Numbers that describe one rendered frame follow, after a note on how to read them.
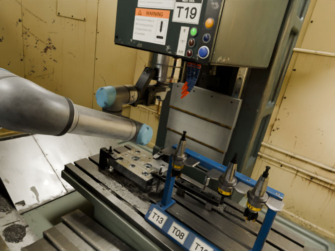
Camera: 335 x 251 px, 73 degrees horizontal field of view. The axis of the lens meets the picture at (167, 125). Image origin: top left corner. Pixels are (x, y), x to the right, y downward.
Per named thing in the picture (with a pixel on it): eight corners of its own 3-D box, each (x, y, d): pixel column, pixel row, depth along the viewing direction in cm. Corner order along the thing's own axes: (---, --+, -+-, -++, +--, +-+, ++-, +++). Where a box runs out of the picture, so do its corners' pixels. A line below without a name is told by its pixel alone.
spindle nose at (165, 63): (186, 83, 106) (192, 57, 102) (164, 83, 94) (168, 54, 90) (162, 75, 115) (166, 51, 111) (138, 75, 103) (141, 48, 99)
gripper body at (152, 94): (144, 100, 105) (124, 103, 96) (146, 81, 102) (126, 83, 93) (156, 104, 101) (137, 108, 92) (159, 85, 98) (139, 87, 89)
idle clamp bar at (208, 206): (215, 213, 112) (218, 203, 110) (171, 190, 124) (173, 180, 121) (218, 208, 116) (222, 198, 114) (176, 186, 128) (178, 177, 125)
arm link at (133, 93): (118, 83, 89) (132, 88, 85) (127, 82, 93) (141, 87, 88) (116, 101, 92) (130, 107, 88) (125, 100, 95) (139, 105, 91)
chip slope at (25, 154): (33, 233, 117) (31, 191, 108) (-13, 175, 152) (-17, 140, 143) (148, 174, 186) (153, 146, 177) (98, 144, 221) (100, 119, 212)
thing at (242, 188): (245, 197, 76) (246, 195, 76) (231, 189, 79) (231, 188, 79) (252, 188, 81) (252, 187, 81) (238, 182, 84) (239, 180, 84)
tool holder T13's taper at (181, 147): (187, 155, 95) (190, 140, 92) (181, 157, 91) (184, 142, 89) (179, 150, 97) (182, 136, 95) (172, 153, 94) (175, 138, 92)
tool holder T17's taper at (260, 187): (266, 192, 77) (272, 176, 75) (264, 199, 74) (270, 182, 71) (253, 187, 79) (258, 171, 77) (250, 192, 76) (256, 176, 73)
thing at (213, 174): (216, 182, 82) (217, 180, 82) (203, 175, 85) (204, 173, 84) (224, 175, 87) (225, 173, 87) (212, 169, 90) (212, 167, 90)
